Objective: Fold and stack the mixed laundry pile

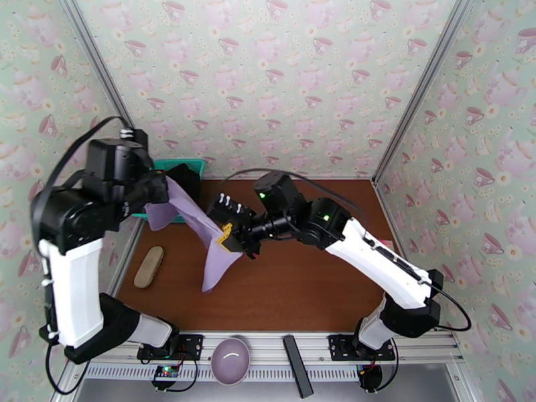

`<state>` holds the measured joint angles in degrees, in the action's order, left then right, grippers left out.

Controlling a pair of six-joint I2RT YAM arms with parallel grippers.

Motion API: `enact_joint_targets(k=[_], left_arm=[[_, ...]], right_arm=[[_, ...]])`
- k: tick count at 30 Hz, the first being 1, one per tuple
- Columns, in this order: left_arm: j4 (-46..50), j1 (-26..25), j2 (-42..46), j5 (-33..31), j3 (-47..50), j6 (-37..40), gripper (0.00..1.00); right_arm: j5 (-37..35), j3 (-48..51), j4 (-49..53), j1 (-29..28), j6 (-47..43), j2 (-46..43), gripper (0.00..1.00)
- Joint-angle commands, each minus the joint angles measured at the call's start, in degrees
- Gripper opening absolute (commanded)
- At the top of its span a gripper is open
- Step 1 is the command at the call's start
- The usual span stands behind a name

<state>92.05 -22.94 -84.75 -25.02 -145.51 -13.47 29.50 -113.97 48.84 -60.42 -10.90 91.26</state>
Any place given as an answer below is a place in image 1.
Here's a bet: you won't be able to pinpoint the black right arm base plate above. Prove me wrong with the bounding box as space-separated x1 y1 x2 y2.
328 334 396 362

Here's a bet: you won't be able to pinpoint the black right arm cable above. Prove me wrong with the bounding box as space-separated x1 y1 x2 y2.
220 167 473 332

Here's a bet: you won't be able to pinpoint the black round controller box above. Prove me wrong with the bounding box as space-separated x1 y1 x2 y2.
358 362 384 391

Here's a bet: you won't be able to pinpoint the beige oval stone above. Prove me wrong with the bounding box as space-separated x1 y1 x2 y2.
133 245 165 289

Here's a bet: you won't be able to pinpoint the lavender shirt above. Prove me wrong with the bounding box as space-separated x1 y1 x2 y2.
144 178 245 293

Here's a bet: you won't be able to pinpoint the black rectangular bar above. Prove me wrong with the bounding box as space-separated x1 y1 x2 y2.
282 335 314 399

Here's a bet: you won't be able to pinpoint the black base power wire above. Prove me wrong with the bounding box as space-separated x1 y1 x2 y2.
165 358 200 393

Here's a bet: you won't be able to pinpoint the aluminium side rail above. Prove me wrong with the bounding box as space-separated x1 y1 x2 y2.
107 220 145 297
373 180 409 263

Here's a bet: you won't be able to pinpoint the aluminium frame post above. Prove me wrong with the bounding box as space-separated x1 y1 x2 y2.
371 0 479 186
56 0 137 134

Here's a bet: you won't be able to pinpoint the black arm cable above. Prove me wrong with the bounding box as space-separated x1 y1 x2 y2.
220 167 473 332
31 115 135 395

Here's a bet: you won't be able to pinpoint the teal plastic basket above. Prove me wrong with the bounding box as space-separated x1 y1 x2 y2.
144 158 207 224

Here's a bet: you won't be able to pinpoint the purple bowl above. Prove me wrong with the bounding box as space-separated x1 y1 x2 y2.
210 336 251 387

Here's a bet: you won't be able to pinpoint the small circuit board with leds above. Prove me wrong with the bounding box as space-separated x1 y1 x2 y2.
151 364 181 389

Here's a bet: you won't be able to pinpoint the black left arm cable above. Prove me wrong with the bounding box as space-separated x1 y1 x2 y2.
31 115 135 395

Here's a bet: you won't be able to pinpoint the perforated metal strip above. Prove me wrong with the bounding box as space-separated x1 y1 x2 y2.
81 364 365 382

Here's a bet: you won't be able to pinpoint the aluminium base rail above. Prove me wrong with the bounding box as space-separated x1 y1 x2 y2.
68 329 466 366

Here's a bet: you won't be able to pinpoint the black garment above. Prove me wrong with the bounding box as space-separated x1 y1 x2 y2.
167 163 203 214

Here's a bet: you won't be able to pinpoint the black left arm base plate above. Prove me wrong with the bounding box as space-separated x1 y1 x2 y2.
137 334 205 360

